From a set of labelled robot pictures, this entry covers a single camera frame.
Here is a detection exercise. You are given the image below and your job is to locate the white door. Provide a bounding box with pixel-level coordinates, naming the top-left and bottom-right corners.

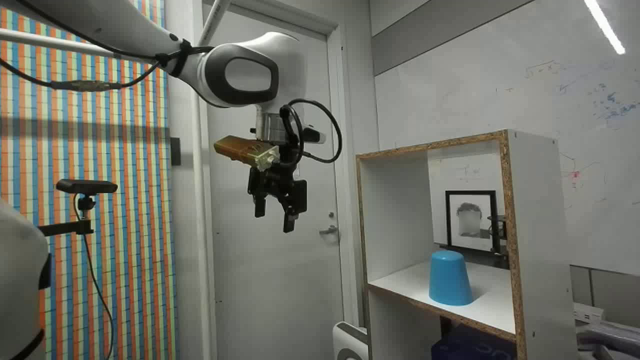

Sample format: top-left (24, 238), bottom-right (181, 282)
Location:
top-left (201, 7), bottom-right (355, 360)

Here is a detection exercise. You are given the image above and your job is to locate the white wooden shelf cabinet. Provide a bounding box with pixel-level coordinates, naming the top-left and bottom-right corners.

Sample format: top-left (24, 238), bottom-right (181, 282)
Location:
top-left (358, 130), bottom-right (577, 360)

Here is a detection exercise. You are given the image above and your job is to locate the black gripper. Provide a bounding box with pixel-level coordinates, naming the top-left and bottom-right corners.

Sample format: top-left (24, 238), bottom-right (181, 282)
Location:
top-left (248, 130), bottom-right (305, 232)

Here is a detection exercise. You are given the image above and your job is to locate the black camera on stand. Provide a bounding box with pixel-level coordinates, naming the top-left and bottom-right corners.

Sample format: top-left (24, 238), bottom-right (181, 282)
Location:
top-left (39, 178), bottom-right (117, 237)

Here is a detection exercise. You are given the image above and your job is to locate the gold wrist camera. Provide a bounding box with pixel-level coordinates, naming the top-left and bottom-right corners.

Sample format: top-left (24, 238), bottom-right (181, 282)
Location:
top-left (214, 136), bottom-right (279, 172)

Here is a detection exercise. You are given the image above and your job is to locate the white air purifier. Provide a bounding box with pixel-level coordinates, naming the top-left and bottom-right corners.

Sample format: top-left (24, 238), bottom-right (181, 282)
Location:
top-left (332, 323), bottom-right (367, 360)

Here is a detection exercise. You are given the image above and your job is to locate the dark blue storage box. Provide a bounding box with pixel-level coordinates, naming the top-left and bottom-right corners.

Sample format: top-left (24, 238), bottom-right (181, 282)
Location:
top-left (431, 329), bottom-right (515, 360)

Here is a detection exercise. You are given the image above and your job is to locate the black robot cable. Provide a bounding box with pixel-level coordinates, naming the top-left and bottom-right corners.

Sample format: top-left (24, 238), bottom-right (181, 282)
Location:
top-left (278, 99), bottom-right (344, 167)

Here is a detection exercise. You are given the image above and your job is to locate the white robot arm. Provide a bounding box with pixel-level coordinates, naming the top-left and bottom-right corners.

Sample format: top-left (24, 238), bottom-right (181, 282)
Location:
top-left (4, 0), bottom-right (305, 232)

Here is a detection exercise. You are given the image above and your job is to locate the framed portrait picture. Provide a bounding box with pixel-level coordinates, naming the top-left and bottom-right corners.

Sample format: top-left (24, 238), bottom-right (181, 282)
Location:
top-left (445, 190), bottom-right (496, 255)

